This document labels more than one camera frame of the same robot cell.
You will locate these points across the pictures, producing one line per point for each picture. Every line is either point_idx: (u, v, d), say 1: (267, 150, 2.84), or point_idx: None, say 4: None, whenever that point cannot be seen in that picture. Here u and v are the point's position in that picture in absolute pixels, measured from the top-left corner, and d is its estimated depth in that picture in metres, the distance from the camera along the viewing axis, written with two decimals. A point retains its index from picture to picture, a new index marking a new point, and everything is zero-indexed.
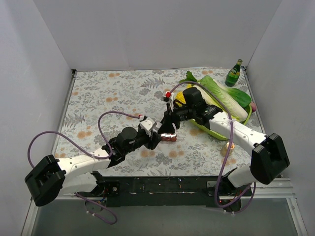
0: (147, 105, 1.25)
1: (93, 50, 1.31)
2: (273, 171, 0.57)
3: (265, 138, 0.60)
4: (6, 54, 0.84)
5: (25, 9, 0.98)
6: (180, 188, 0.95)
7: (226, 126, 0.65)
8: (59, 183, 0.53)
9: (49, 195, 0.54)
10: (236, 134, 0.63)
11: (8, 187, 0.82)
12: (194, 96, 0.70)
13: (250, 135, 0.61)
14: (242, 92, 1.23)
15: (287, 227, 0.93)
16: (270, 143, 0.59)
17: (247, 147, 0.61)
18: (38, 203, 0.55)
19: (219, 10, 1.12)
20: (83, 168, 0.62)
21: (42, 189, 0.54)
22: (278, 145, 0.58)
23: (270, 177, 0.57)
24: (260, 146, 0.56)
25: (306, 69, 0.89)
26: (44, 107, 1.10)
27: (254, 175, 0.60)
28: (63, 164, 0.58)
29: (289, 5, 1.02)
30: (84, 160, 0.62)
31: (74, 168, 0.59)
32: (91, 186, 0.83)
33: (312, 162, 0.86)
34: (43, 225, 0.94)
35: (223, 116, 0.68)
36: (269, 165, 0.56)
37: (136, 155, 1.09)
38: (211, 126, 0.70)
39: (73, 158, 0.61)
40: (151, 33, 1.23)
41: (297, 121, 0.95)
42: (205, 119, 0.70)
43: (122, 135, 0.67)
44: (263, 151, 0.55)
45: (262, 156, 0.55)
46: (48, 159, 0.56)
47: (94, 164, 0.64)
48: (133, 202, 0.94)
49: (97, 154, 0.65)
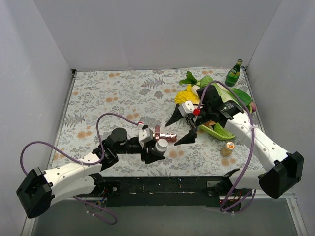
0: (147, 105, 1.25)
1: (93, 49, 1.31)
2: (285, 188, 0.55)
3: (286, 155, 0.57)
4: (6, 54, 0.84)
5: (25, 9, 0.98)
6: (180, 188, 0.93)
7: (246, 132, 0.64)
8: (48, 194, 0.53)
9: (40, 207, 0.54)
10: (256, 145, 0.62)
11: (8, 188, 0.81)
12: (210, 92, 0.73)
13: (270, 149, 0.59)
14: (242, 92, 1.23)
15: (288, 227, 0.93)
16: (291, 162, 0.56)
17: (265, 160, 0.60)
18: (31, 215, 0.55)
19: (219, 10, 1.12)
20: (73, 176, 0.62)
21: (32, 202, 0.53)
22: (300, 166, 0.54)
23: (281, 194, 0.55)
24: (280, 166, 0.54)
25: (306, 69, 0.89)
26: (44, 108, 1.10)
27: (264, 189, 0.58)
28: (50, 176, 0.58)
29: (289, 5, 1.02)
30: (73, 168, 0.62)
31: (61, 179, 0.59)
32: (89, 188, 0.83)
33: (312, 162, 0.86)
34: (43, 225, 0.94)
35: (244, 119, 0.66)
36: (284, 185, 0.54)
37: (136, 155, 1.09)
38: (227, 125, 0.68)
39: (60, 167, 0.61)
40: (151, 33, 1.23)
41: (297, 121, 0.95)
42: (222, 114, 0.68)
43: (112, 138, 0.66)
44: (283, 171, 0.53)
45: (280, 176, 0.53)
46: (35, 171, 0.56)
47: (84, 170, 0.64)
48: (133, 202, 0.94)
49: (86, 160, 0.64)
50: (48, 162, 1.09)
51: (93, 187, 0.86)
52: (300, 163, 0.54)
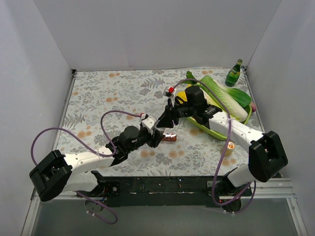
0: (147, 105, 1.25)
1: (93, 49, 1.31)
2: (270, 167, 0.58)
3: (262, 135, 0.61)
4: (7, 54, 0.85)
5: (25, 9, 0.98)
6: (180, 188, 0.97)
7: (225, 125, 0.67)
8: (65, 177, 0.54)
9: (54, 190, 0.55)
10: (234, 132, 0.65)
11: (8, 187, 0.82)
12: (197, 96, 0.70)
13: (247, 133, 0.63)
14: (242, 92, 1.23)
15: (287, 227, 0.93)
16: (268, 141, 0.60)
17: (244, 144, 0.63)
18: (44, 198, 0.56)
19: (219, 10, 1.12)
20: (88, 164, 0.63)
21: (47, 184, 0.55)
22: (276, 142, 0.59)
23: (267, 174, 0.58)
24: (257, 144, 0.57)
25: (305, 70, 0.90)
26: (44, 107, 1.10)
27: (254, 173, 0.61)
28: (70, 160, 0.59)
29: (289, 5, 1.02)
30: (89, 156, 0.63)
31: (79, 164, 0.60)
32: (92, 184, 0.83)
33: (312, 162, 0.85)
34: (43, 225, 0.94)
35: (223, 115, 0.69)
36: (267, 162, 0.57)
37: (137, 155, 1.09)
38: (212, 126, 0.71)
39: (78, 154, 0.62)
40: (151, 33, 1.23)
41: (297, 121, 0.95)
42: (206, 119, 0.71)
43: (125, 134, 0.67)
44: (260, 148, 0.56)
45: (259, 153, 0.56)
46: (55, 153, 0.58)
47: (99, 161, 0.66)
48: (132, 202, 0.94)
49: (101, 151, 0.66)
50: None
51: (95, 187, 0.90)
52: (275, 140, 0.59)
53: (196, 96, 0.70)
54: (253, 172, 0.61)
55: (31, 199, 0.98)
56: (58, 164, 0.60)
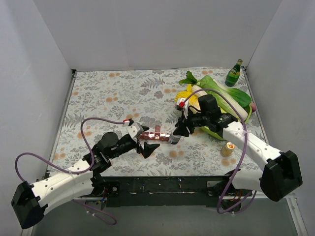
0: (147, 105, 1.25)
1: (93, 49, 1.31)
2: (285, 189, 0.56)
3: (279, 154, 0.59)
4: (7, 54, 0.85)
5: (25, 9, 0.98)
6: (180, 188, 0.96)
7: (239, 137, 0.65)
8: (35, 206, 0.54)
9: (32, 217, 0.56)
10: (249, 147, 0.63)
11: (8, 187, 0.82)
12: (209, 104, 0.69)
13: (264, 150, 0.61)
14: (242, 92, 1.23)
15: (287, 227, 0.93)
16: (285, 161, 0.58)
17: (260, 161, 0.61)
18: (25, 225, 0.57)
19: (220, 10, 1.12)
20: (62, 187, 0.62)
21: (23, 214, 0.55)
22: (293, 162, 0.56)
23: (280, 195, 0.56)
24: (274, 163, 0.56)
25: (305, 70, 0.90)
26: (43, 108, 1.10)
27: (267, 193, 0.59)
28: (38, 190, 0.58)
29: (289, 5, 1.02)
30: (61, 179, 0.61)
31: (49, 191, 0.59)
32: (87, 190, 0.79)
33: (312, 162, 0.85)
34: (43, 225, 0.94)
35: (238, 126, 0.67)
36: (281, 182, 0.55)
37: (137, 155, 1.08)
38: (224, 134, 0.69)
39: (49, 179, 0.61)
40: (151, 33, 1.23)
41: (297, 121, 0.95)
42: (220, 127, 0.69)
43: (103, 143, 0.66)
44: (276, 168, 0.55)
45: (273, 173, 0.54)
46: (23, 185, 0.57)
47: (74, 180, 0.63)
48: (133, 202, 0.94)
49: (76, 168, 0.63)
50: (49, 162, 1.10)
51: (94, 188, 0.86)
52: (293, 160, 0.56)
53: (208, 105, 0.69)
54: (266, 191, 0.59)
55: None
56: None
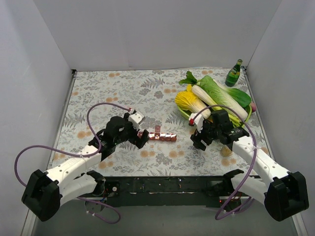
0: (147, 105, 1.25)
1: (93, 49, 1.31)
2: (288, 210, 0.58)
3: (286, 174, 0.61)
4: (7, 53, 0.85)
5: (25, 9, 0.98)
6: (180, 188, 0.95)
7: (249, 152, 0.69)
8: (56, 191, 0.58)
9: (51, 206, 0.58)
10: (258, 163, 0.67)
11: (7, 187, 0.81)
12: (220, 116, 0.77)
13: (271, 168, 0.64)
14: (242, 92, 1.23)
15: (287, 227, 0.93)
16: (292, 182, 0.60)
17: (266, 177, 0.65)
18: (44, 216, 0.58)
19: (219, 9, 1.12)
20: (76, 170, 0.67)
21: (42, 203, 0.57)
22: (300, 184, 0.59)
23: (283, 215, 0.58)
24: (280, 182, 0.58)
25: (305, 70, 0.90)
26: (43, 107, 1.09)
27: (269, 211, 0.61)
28: (54, 175, 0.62)
29: (289, 5, 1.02)
30: (74, 163, 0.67)
31: (65, 175, 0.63)
32: (91, 186, 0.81)
33: (312, 162, 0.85)
34: (42, 225, 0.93)
35: (248, 140, 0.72)
36: (285, 202, 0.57)
37: (136, 155, 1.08)
38: (234, 147, 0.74)
39: (62, 165, 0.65)
40: (151, 33, 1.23)
41: (297, 121, 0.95)
42: (230, 138, 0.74)
43: (112, 125, 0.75)
44: (282, 187, 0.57)
45: (279, 191, 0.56)
46: (37, 174, 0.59)
47: (85, 163, 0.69)
48: (133, 201, 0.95)
49: (85, 152, 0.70)
50: (48, 162, 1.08)
51: (96, 184, 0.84)
52: (299, 182, 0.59)
53: (219, 117, 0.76)
54: (268, 208, 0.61)
55: None
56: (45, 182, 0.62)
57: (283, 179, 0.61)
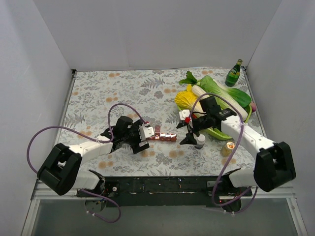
0: (147, 105, 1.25)
1: (93, 49, 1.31)
2: (277, 179, 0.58)
3: (272, 144, 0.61)
4: (7, 54, 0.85)
5: (25, 9, 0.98)
6: (180, 188, 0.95)
7: (236, 129, 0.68)
8: (77, 162, 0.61)
9: (69, 178, 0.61)
10: (245, 138, 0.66)
11: (7, 188, 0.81)
12: (208, 101, 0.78)
13: (258, 140, 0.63)
14: (242, 92, 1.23)
15: (287, 227, 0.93)
16: (278, 152, 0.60)
17: (253, 150, 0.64)
18: (60, 189, 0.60)
19: (219, 10, 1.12)
20: (93, 150, 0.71)
21: (62, 174, 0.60)
22: (286, 154, 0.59)
23: (273, 185, 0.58)
24: (266, 152, 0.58)
25: (306, 70, 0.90)
26: (43, 107, 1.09)
27: (260, 183, 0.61)
28: (76, 148, 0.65)
29: (289, 5, 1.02)
30: (92, 144, 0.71)
31: (85, 151, 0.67)
32: (95, 181, 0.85)
33: (311, 162, 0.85)
34: (42, 225, 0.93)
35: (236, 119, 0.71)
36: (273, 171, 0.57)
37: (136, 155, 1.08)
38: (223, 128, 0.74)
39: (81, 144, 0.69)
40: (151, 33, 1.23)
41: (297, 121, 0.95)
42: (219, 119, 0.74)
43: (123, 120, 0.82)
44: (268, 156, 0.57)
45: (265, 161, 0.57)
46: (58, 147, 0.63)
47: (100, 147, 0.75)
48: (134, 201, 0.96)
49: (100, 138, 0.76)
50: None
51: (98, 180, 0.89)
52: (286, 151, 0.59)
53: (207, 101, 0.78)
54: (258, 181, 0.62)
55: (31, 199, 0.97)
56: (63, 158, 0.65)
57: (270, 149, 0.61)
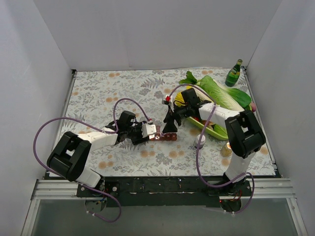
0: (147, 105, 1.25)
1: (93, 49, 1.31)
2: (247, 141, 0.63)
3: (238, 113, 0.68)
4: (7, 53, 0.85)
5: (25, 9, 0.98)
6: (180, 188, 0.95)
7: (209, 110, 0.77)
8: (86, 149, 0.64)
9: (79, 164, 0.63)
10: (216, 114, 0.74)
11: (7, 188, 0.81)
12: (189, 93, 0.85)
13: (227, 113, 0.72)
14: (242, 92, 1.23)
15: (287, 227, 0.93)
16: (245, 119, 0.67)
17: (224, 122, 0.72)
18: (71, 176, 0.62)
19: (219, 10, 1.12)
20: (100, 140, 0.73)
21: (72, 160, 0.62)
22: (251, 118, 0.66)
23: (244, 147, 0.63)
24: (232, 118, 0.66)
25: (305, 69, 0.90)
26: (43, 107, 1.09)
27: (236, 151, 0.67)
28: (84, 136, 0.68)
29: (289, 5, 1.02)
30: (99, 133, 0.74)
31: (93, 139, 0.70)
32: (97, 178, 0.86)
33: (312, 162, 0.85)
34: (42, 226, 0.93)
35: (210, 104, 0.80)
36: (241, 134, 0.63)
37: (137, 155, 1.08)
38: (201, 113, 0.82)
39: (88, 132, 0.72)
40: (151, 33, 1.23)
41: (297, 121, 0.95)
42: (197, 110, 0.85)
43: (126, 113, 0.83)
44: (234, 121, 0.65)
45: (231, 125, 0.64)
46: (68, 135, 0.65)
47: (106, 138, 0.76)
48: (134, 202, 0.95)
49: (106, 130, 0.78)
50: None
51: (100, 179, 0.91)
52: (250, 116, 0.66)
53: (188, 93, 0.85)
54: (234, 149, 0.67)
55: (31, 199, 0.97)
56: (72, 145, 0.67)
57: (237, 118, 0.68)
